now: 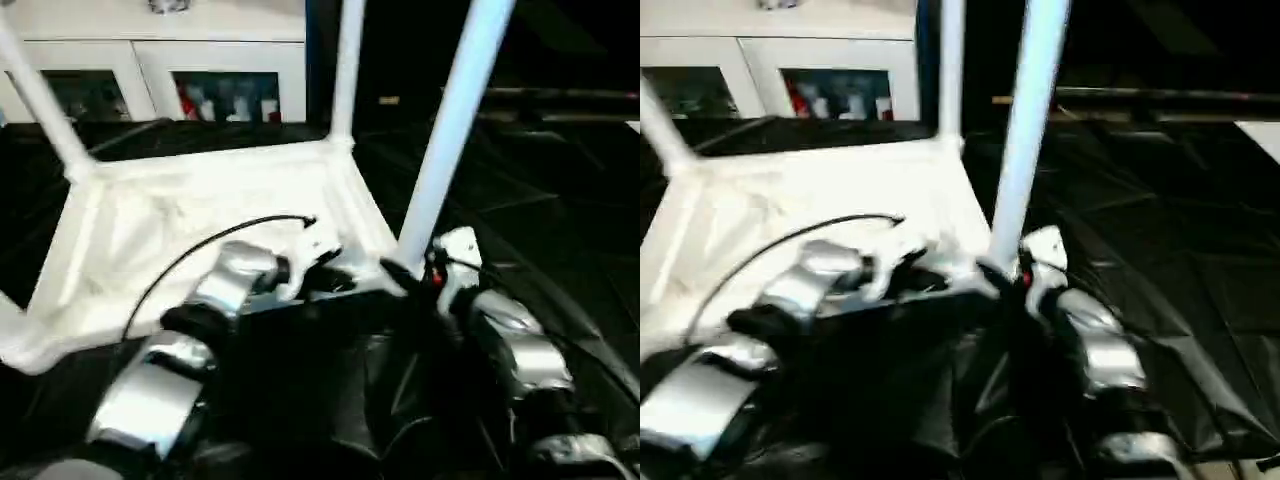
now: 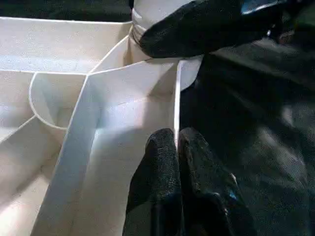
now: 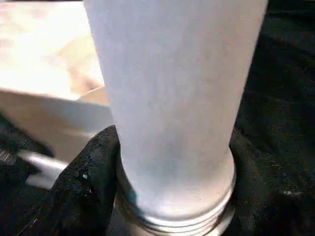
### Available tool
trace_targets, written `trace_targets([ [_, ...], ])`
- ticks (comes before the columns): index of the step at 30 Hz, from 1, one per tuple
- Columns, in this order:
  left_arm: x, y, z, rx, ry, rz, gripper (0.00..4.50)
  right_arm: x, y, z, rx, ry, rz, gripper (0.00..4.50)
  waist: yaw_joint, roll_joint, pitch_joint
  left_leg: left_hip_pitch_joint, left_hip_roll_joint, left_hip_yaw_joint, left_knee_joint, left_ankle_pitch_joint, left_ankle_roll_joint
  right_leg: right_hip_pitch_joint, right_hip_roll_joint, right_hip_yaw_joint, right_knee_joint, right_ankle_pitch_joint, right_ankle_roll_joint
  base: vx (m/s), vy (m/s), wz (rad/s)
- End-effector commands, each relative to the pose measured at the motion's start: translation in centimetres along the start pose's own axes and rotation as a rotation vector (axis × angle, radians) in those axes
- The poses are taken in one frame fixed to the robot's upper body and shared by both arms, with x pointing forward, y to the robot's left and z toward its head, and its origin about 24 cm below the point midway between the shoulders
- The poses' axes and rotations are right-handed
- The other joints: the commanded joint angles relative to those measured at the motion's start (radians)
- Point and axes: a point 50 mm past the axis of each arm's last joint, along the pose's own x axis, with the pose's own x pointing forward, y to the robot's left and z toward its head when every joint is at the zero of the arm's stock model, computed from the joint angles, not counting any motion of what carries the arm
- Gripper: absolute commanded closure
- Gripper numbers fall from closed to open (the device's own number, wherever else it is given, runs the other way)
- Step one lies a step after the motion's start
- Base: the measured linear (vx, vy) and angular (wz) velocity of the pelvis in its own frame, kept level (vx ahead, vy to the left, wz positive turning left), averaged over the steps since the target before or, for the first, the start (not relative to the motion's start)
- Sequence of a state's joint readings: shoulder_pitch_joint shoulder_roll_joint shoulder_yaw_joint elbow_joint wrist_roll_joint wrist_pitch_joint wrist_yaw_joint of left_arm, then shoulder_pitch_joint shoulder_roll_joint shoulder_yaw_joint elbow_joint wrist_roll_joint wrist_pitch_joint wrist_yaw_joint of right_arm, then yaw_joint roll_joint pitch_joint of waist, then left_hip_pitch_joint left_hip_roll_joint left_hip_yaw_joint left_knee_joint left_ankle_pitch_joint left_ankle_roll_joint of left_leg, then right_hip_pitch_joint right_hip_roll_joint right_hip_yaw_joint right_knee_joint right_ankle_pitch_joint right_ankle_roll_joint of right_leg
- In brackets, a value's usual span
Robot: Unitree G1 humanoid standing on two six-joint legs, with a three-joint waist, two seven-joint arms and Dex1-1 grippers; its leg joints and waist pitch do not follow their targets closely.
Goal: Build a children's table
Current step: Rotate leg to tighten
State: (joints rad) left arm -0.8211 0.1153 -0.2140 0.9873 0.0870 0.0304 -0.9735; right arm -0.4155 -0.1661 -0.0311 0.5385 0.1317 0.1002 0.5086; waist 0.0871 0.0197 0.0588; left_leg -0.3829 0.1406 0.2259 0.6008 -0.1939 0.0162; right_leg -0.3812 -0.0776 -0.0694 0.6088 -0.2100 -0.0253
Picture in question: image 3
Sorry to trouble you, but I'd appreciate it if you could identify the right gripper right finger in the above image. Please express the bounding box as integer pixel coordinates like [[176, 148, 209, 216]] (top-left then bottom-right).
[[228, 135, 315, 236]]

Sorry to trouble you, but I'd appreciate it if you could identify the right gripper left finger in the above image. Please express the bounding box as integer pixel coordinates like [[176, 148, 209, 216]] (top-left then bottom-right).
[[22, 124, 124, 236]]

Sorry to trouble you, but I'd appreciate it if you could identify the white plastic table top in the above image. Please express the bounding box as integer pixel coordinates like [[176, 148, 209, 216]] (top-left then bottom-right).
[[0, 2, 118, 173]]

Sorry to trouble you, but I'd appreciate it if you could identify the white plastic table leg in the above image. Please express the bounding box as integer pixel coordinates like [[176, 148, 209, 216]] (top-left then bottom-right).
[[83, 0, 269, 236]]

